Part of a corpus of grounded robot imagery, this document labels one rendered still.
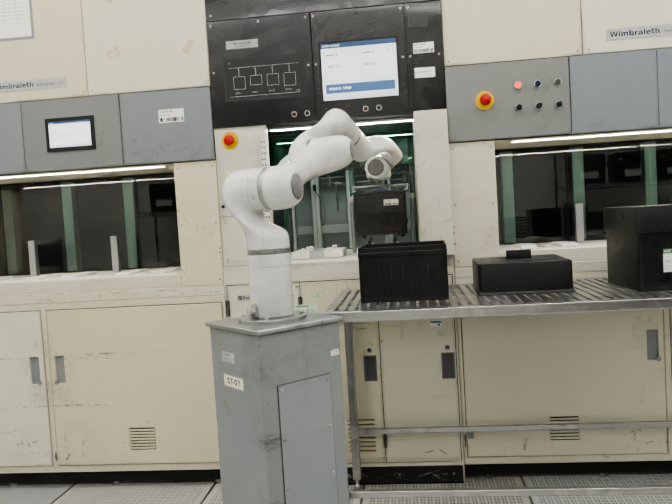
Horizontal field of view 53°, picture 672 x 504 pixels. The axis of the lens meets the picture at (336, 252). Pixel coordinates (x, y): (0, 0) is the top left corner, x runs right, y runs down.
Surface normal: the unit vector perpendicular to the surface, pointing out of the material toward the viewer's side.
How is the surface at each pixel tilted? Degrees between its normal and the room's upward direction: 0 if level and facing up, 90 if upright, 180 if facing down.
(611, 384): 90
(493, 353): 90
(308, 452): 90
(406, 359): 90
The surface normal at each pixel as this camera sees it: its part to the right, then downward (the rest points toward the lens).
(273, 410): 0.62, 0.00
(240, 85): -0.11, 0.06
